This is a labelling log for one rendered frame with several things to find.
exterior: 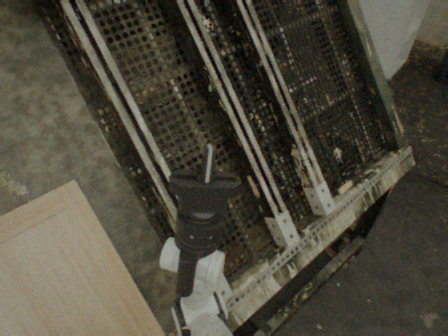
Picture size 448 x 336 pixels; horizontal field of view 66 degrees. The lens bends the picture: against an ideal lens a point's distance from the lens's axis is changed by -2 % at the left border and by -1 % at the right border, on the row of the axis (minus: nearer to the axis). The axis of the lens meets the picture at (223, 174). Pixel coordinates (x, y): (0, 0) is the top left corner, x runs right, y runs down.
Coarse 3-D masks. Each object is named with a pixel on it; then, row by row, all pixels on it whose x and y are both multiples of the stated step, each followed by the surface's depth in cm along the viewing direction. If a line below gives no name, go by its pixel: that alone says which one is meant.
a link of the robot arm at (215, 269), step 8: (216, 256) 68; (224, 256) 70; (216, 264) 67; (208, 272) 67; (216, 272) 66; (200, 280) 76; (208, 280) 67; (216, 280) 67; (200, 288) 73; (208, 288) 71; (216, 288) 71
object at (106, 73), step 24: (72, 0) 94; (72, 24) 92; (96, 48) 97; (96, 72) 95; (120, 96) 100; (120, 120) 99; (144, 120) 101; (144, 144) 104; (144, 168) 103; (168, 192) 104; (168, 216) 107
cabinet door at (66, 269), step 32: (64, 192) 94; (0, 224) 86; (32, 224) 90; (64, 224) 94; (96, 224) 98; (0, 256) 86; (32, 256) 90; (64, 256) 94; (96, 256) 98; (0, 288) 86; (32, 288) 89; (64, 288) 93; (96, 288) 97; (128, 288) 102; (0, 320) 86; (32, 320) 89; (64, 320) 93; (96, 320) 97; (128, 320) 102
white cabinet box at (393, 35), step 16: (368, 0) 357; (384, 0) 348; (400, 0) 339; (416, 0) 330; (368, 16) 366; (384, 16) 356; (400, 16) 346; (416, 16) 388; (384, 32) 364; (400, 32) 355; (416, 32) 397; (384, 48) 373; (400, 48) 417; (384, 64) 383; (400, 64) 414
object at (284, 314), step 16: (144, 112) 211; (304, 112) 210; (224, 144) 294; (192, 160) 280; (352, 160) 175; (368, 160) 184; (272, 176) 267; (368, 208) 209; (352, 224) 226; (368, 224) 217; (352, 240) 217; (336, 256) 210; (320, 272) 202; (336, 272) 210; (304, 288) 195; (320, 288) 203; (288, 304) 188; (304, 304) 196; (272, 320) 182; (288, 320) 190
